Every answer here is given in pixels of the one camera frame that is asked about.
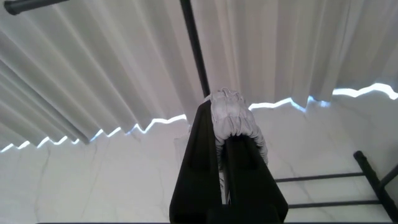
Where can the black clothes rack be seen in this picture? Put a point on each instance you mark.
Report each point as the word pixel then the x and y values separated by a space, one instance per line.
pixel 194 46

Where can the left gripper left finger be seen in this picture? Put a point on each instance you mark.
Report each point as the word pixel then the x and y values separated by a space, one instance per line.
pixel 196 186

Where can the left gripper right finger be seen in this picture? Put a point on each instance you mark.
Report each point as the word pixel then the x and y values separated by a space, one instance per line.
pixel 255 193

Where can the pale grey shorts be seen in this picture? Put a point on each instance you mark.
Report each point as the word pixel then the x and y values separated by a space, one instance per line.
pixel 231 115

